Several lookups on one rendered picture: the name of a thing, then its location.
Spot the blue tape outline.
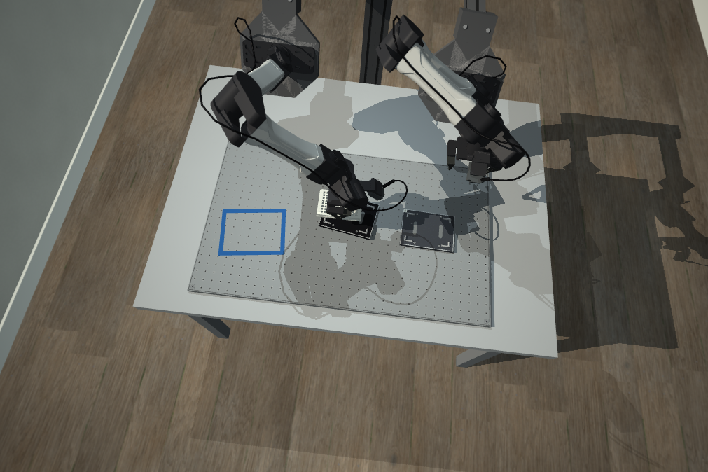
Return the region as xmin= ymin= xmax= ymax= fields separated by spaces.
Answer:
xmin=218 ymin=209 xmax=286 ymax=256

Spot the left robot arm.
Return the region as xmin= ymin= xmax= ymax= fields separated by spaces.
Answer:
xmin=376 ymin=15 xmax=525 ymax=169

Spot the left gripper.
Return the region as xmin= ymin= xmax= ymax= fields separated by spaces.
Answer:
xmin=447 ymin=137 xmax=503 ymax=177

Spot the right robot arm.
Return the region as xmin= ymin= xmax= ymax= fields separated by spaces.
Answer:
xmin=210 ymin=40 xmax=368 ymax=207

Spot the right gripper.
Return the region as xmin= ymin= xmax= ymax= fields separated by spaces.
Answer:
xmin=326 ymin=178 xmax=382 ymax=220

